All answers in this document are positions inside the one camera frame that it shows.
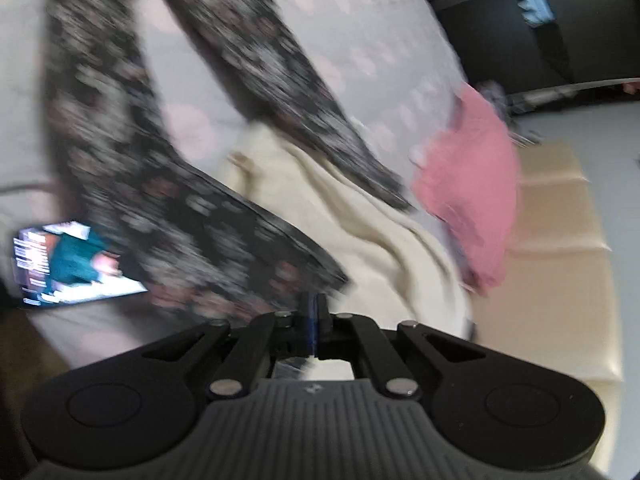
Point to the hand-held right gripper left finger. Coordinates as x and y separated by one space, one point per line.
306 325

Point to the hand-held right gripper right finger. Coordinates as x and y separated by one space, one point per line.
321 325

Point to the black floral pants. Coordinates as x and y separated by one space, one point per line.
125 160

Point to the cream garment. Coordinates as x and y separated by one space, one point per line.
360 240

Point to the pink pillow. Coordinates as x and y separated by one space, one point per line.
470 185

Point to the beige padded headboard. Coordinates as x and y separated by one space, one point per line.
550 285

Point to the black wardrobe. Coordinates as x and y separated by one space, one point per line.
490 35

